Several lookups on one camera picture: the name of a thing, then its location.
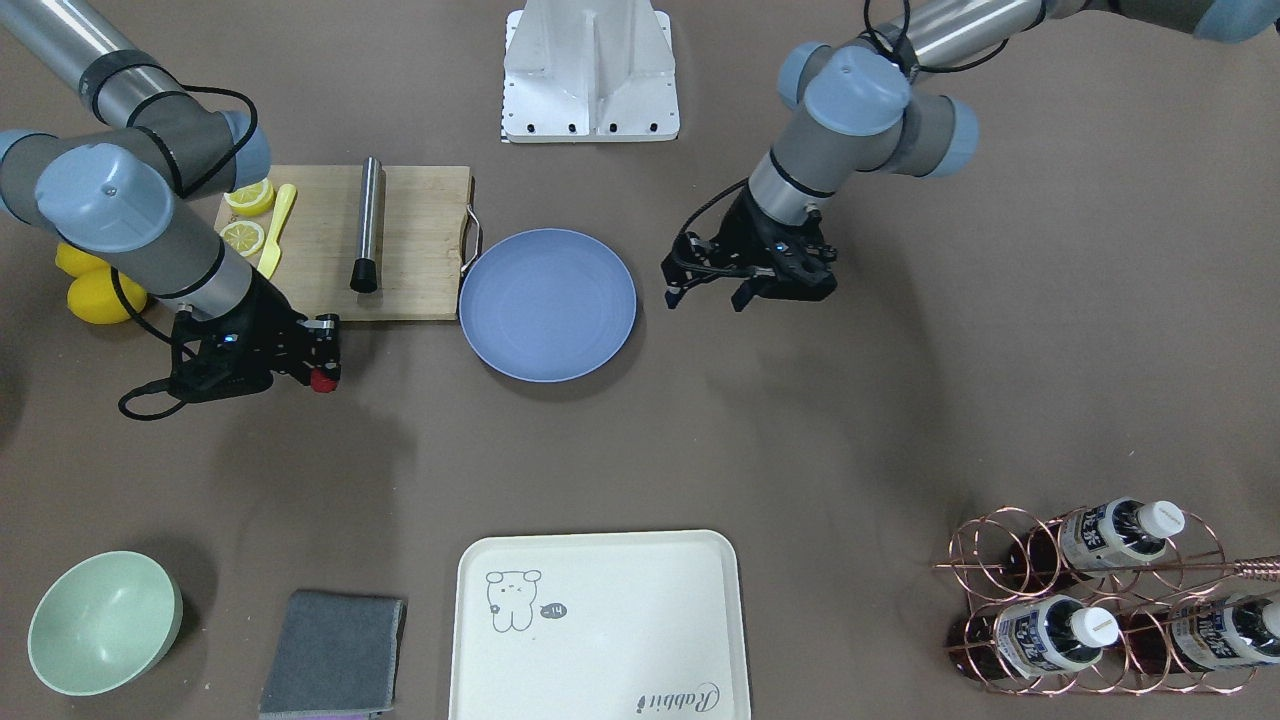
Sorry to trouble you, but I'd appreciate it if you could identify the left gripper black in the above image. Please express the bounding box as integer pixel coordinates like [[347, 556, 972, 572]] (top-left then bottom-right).
[[660, 186, 838, 313]]

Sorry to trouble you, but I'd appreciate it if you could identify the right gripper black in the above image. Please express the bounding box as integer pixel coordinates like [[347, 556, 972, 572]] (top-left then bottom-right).
[[168, 272, 340, 404]]

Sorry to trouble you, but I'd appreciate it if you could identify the blue plate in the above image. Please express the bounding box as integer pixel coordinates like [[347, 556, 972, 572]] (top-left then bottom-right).
[[458, 228, 637, 383]]

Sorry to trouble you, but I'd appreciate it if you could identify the red strawberry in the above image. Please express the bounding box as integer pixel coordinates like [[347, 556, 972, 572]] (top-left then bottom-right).
[[308, 368, 339, 395]]

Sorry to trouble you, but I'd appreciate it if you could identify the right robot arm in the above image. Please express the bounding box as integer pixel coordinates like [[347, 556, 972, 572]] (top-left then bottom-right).
[[1, 1, 340, 406]]

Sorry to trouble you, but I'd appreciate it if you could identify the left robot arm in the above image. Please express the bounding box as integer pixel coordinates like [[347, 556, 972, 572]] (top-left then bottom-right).
[[660, 1, 1279, 310]]

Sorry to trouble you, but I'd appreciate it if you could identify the steel muddler black tip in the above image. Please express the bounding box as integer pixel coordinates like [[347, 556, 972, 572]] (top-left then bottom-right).
[[349, 156, 385, 293]]

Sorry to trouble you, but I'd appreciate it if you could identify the yellow plastic knife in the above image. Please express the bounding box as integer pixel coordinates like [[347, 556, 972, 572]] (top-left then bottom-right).
[[257, 183, 298, 281]]

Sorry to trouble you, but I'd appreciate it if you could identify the lemon half lower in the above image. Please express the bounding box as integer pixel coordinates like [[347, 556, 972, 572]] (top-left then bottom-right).
[[220, 220, 268, 258]]

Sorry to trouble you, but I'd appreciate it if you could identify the lemon half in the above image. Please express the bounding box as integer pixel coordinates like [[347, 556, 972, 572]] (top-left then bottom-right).
[[220, 220, 268, 258], [223, 178, 276, 217]]

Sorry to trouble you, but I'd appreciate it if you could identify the lemon half upper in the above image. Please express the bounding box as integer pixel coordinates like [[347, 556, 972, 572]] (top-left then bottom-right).
[[223, 178, 276, 217]]

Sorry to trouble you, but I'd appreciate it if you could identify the wooden cutting board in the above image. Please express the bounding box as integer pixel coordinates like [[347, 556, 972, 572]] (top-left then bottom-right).
[[269, 165, 474, 322]]

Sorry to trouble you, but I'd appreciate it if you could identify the yellow lemon lower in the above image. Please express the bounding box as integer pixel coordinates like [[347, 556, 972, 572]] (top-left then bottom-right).
[[67, 266, 131, 325]]

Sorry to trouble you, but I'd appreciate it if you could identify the yellow lemon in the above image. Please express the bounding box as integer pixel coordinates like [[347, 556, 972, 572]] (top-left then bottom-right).
[[54, 241, 110, 278], [67, 266, 131, 325]]

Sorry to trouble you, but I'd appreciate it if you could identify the yellow lemon upper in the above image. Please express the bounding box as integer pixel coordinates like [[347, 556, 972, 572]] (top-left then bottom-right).
[[54, 241, 110, 278]]

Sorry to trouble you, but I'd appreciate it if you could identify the grey folded cloth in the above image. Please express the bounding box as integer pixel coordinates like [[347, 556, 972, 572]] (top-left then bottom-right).
[[259, 591, 404, 719]]

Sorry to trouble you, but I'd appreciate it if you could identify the cream rabbit tray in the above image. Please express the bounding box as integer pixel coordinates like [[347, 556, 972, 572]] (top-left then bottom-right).
[[449, 529, 753, 719]]

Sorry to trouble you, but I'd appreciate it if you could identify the green bowl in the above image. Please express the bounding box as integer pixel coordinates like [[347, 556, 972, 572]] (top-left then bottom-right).
[[27, 550, 183, 697]]

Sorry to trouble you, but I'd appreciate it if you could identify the drink bottle one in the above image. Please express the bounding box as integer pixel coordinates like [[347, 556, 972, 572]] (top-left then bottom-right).
[[1002, 497, 1187, 592]]

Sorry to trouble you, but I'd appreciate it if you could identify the drink bottle two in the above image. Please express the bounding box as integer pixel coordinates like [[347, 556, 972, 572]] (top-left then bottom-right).
[[947, 594, 1120, 682]]

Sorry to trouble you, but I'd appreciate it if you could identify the drink bottle three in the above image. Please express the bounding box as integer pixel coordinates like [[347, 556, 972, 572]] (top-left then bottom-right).
[[1121, 594, 1279, 675]]

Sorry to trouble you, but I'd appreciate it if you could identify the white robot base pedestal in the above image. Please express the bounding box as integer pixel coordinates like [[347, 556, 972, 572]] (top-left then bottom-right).
[[500, 1, 681, 143]]

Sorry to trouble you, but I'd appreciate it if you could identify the copper wire bottle rack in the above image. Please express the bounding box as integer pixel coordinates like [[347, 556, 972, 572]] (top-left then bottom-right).
[[936, 506, 1277, 697]]

